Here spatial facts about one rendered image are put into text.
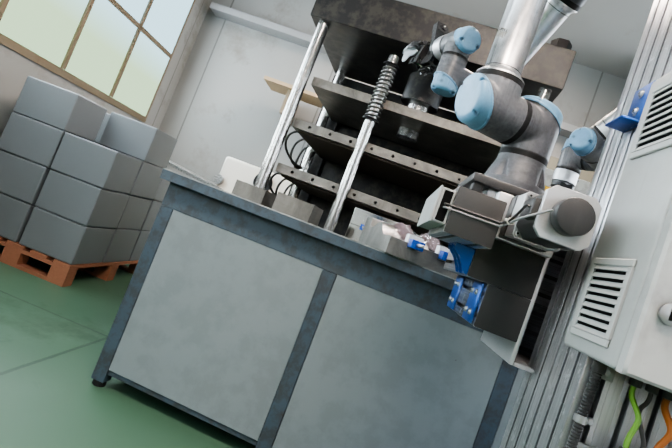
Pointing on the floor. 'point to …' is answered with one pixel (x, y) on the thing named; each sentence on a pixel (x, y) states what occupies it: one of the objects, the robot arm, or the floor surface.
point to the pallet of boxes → (77, 185)
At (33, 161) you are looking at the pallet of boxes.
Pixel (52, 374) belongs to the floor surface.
